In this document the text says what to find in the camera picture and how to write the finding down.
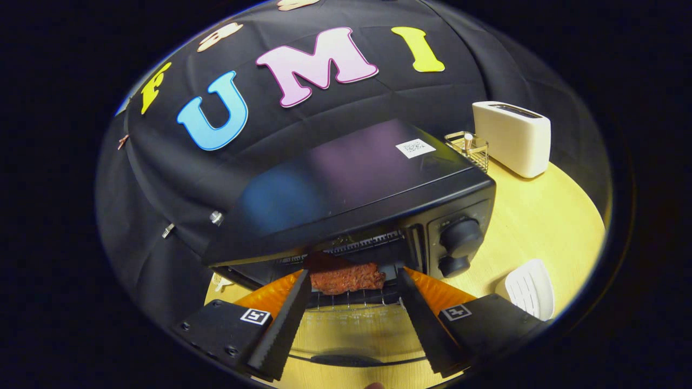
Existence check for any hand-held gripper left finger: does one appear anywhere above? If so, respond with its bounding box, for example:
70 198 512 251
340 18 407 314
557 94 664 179
173 269 313 382

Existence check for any white ribbed rectangular plate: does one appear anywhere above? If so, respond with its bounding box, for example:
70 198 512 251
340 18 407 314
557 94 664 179
504 259 556 321

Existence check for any black toaster oven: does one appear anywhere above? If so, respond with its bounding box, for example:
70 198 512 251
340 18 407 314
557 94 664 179
203 119 497 368

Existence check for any white bread toaster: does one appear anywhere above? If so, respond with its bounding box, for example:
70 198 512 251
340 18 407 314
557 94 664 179
472 101 552 179

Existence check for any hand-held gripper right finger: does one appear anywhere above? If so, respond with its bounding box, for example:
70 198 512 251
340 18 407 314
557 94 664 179
396 266 547 379

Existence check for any reddish brown meat slice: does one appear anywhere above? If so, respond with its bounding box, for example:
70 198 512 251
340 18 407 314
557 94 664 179
309 262 386 296

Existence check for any small wire basket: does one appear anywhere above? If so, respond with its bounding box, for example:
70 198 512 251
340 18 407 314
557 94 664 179
444 131 489 173

